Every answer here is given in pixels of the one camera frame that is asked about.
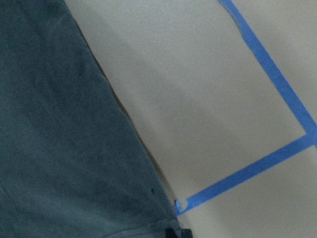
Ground black printed t-shirt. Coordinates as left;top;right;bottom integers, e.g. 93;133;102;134
0;0;192;238

